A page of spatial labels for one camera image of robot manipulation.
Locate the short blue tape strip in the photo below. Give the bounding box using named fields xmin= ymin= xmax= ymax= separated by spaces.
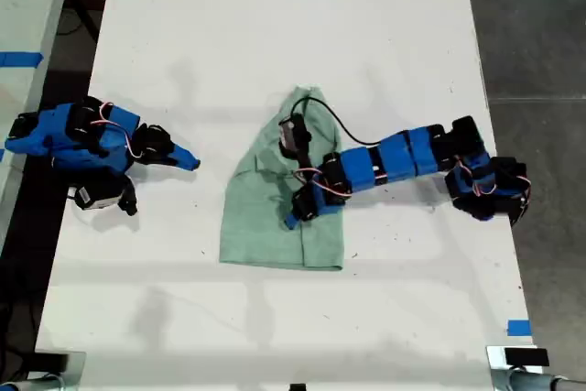
xmin=506 ymin=319 xmax=533 ymax=337

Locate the black camera cable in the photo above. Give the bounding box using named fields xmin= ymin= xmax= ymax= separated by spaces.
xmin=290 ymin=95 xmax=390 ymax=147

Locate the pale side table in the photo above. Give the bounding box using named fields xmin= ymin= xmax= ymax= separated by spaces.
xmin=0 ymin=0 xmax=77 ymax=245

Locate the black floor cable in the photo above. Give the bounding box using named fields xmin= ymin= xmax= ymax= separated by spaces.
xmin=57 ymin=0 xmax=101 ymax=42

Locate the black camera box white label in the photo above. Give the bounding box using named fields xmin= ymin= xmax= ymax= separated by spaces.
xmin=68 ymin=182 xmax=124 ymax=212

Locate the black camera box silver face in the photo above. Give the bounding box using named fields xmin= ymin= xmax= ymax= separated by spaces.
xmin=277 ymin=111 xmax=313 ymax=158

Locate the short black camera stalk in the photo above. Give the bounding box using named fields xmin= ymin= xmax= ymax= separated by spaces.
xmin=292 ymin=143 xmax=315 ymax=173
xmin=118 ymin=175 xmax=139 ymax=217

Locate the pale green T-shirt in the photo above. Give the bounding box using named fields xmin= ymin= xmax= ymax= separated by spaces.
xmin=218 ymin=84 xmax=344 ymax=272

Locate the long blue tape strip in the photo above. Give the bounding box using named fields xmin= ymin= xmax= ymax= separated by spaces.
xmin=0 ymin=51 xmax=45 ymax=68

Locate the grey metal table clamp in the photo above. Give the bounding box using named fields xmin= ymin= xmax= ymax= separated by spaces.
xmin=485 ymin=344 xmax=586 ymax=391
xmin=0 ymin=352 xmax=87 ymax=391

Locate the small black box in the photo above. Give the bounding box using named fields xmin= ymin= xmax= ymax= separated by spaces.
xmin=32 ymin=352 xmax=70 ymax=375
xmin=503 ymin=348 xmax=549 ymax=367

